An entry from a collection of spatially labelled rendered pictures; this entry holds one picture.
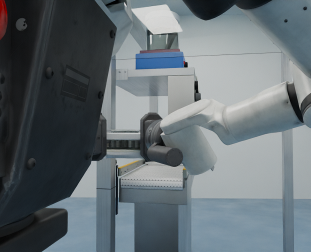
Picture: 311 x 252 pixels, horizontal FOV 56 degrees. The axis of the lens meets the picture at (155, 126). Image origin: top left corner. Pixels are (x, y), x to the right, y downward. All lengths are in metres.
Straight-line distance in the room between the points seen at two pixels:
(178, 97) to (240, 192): 3.79
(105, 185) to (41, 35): 1.00
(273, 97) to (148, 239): 1.04
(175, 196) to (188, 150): 0.69
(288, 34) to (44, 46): 0.24
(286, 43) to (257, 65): 4.61
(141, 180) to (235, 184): 3.68
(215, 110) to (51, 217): 0.31
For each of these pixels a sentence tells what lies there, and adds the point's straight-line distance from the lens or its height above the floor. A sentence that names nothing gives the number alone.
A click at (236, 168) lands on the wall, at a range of 4.78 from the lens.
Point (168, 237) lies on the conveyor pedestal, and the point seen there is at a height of 0.55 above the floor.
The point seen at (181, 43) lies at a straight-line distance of 1.13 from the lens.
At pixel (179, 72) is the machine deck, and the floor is 1.26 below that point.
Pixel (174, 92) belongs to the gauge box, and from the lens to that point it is 1.16.
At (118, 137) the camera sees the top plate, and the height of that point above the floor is 1.00.
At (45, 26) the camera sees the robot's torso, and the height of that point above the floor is 1.08.
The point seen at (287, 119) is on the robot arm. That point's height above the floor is 1.03.
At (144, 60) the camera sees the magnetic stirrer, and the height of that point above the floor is 1.31.
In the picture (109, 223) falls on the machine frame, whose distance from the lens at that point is 1.20.
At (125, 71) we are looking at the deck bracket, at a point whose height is 1.26.
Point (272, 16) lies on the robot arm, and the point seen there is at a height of 1.12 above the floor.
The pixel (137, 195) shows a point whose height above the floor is 0.76.
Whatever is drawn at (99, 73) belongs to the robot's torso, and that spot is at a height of 1.07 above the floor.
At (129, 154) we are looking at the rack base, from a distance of 0.79.
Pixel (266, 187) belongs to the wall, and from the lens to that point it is 4.95.
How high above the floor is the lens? 1.01
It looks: 2 degrees up
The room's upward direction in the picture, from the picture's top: straight up
